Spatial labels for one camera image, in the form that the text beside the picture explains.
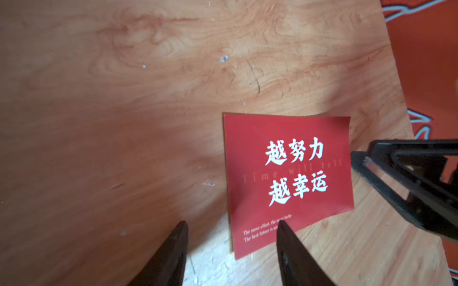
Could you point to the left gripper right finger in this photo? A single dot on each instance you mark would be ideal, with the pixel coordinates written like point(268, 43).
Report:
point(297, 266)

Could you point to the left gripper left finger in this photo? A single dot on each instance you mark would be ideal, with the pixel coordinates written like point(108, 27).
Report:
point(167, 266)

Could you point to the red card top row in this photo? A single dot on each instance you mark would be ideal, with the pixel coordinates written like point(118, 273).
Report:
point(290, 168)

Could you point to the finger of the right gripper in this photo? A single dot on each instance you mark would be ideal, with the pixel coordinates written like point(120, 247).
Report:
point(417, 161)
point(427, 206)

